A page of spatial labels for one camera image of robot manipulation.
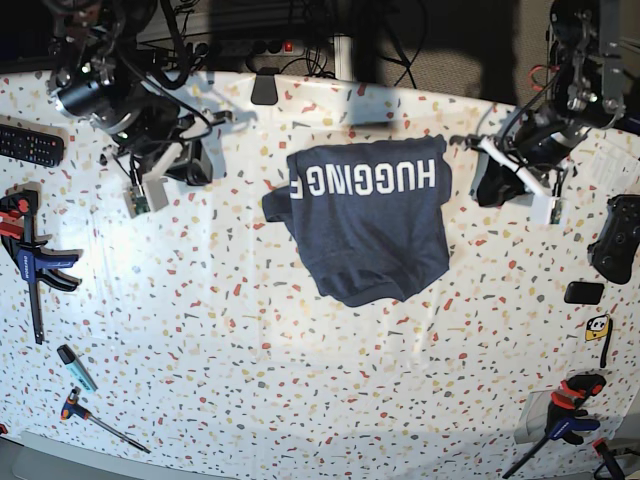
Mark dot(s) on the orange T-handle hex key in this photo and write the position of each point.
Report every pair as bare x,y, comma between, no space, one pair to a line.
72,408

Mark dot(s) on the blue black bar clamp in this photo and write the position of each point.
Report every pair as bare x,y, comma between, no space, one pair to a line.
35,264

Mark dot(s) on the blue grey T-shirt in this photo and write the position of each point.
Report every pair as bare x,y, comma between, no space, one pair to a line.
367,217

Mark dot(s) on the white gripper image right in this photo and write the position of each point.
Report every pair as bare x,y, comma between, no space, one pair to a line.
499,178

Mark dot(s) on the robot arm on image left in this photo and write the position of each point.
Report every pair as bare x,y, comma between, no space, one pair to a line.
118,65

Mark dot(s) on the black game controller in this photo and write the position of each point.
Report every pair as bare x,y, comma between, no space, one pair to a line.
612,254

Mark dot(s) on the light blue highlighter marker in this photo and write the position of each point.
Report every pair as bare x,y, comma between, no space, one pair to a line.
76,368

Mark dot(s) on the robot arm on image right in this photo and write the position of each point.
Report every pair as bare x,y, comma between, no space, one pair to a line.
530,155

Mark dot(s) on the white paper sheet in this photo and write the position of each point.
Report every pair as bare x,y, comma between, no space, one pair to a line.
615,171

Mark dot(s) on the blue bar clamp right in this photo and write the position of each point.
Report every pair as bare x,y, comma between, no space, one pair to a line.
566,417

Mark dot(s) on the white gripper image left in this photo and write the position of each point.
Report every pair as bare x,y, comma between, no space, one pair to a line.
160,145

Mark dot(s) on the white power strip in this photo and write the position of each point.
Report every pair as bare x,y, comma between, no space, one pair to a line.
247,47

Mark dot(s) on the black TV remote control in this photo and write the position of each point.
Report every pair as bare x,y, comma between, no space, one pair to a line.
33,147

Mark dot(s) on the white table leg post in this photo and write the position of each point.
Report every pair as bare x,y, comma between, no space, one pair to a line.
343,57

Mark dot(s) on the yellow tag with black strap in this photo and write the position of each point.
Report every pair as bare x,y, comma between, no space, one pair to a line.
597,328

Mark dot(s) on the small black box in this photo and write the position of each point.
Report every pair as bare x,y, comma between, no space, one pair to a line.
584,293

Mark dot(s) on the red black clamp corner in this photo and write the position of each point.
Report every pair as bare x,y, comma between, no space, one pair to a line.
609,461

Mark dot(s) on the black table edge clamp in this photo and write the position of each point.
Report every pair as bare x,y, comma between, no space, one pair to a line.
264,92

